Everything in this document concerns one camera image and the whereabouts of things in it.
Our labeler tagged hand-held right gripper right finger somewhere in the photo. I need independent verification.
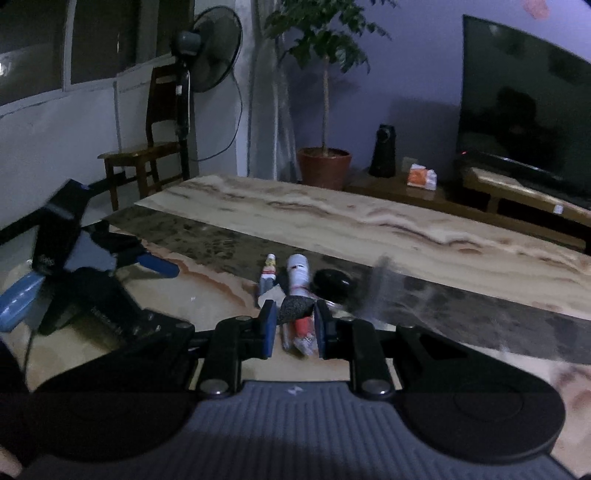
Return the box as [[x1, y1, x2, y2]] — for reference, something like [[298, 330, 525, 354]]
[[315, 301, 467, 400]]

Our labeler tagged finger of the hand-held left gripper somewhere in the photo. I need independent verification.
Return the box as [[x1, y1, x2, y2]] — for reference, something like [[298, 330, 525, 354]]
[[91, 228, 179, 280]]

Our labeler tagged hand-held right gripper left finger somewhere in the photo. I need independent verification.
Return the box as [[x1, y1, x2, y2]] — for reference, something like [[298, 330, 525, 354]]
[[179, 301, 278, 400]]

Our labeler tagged dark gritty pad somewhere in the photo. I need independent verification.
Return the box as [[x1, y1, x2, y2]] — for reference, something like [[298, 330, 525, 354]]
[[276, 296, 316, 327]]

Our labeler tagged small metal tube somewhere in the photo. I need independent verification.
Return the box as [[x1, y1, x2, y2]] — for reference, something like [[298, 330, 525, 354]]
[[255, 252, 288, 310]]

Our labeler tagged white red glue tube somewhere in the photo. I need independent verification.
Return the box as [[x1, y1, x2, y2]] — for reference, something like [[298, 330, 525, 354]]
[[283, 253, 320, 357]]

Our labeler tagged black oval case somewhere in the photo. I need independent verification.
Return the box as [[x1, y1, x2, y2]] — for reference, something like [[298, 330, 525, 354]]
[[313, 268, 357, 306]]

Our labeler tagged blue plastic jug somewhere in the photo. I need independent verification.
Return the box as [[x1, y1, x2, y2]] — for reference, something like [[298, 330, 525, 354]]
[[0, 271, 45, 334]]

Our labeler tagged wooden chair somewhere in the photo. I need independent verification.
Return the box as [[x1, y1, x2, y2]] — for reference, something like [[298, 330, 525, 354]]
[[97, 64, 191, 212]]

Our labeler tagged low wooden cabinet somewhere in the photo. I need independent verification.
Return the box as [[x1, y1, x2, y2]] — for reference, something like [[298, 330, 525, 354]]
[[344, 167, 587, 254]]

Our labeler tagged terracotta plant pot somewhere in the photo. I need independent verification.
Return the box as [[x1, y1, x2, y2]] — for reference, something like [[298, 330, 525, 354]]
[[296, 148, 352, 191]]

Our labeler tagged person's black trouser leg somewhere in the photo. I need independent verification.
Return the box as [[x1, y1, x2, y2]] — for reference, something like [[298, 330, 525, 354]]
[[0, 342, 33, 462]]

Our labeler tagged orange tissue pack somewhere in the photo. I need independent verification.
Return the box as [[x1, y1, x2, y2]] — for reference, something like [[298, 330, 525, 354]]
[[406, 164, 438, 190]]

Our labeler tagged dark window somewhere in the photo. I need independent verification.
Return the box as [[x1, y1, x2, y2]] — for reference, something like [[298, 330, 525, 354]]
[[0, 0, 195, 108]]

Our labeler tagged black speaker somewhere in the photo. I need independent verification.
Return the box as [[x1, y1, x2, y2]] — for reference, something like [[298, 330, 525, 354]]
[[368, 124, 398, 178]]

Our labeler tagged sheer curtain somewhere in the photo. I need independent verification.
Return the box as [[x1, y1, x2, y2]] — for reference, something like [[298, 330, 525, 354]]
[[248, 0, 300, 183]]

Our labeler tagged black standing fan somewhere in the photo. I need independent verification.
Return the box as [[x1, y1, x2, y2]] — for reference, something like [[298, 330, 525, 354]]
[[170, 6, 244, 182]]

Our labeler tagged wooden television stand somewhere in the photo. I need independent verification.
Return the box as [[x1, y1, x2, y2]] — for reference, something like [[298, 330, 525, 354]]
[[463, 165, 591, 243]]

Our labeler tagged green potted tree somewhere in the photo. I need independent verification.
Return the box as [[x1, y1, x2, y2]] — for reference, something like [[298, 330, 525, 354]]
[[263, 0, 399, 157]]

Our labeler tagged flat screen television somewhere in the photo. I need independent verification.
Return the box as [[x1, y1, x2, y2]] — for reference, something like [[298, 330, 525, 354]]
[[456, 14, 591, 198]]

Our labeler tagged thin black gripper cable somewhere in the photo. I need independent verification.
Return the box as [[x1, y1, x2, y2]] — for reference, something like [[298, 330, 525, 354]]
[[22, 323, 41, 394]]

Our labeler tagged pink round wall sticker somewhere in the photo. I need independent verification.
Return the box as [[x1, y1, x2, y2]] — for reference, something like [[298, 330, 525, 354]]
[[522, 0, 553, 20]]

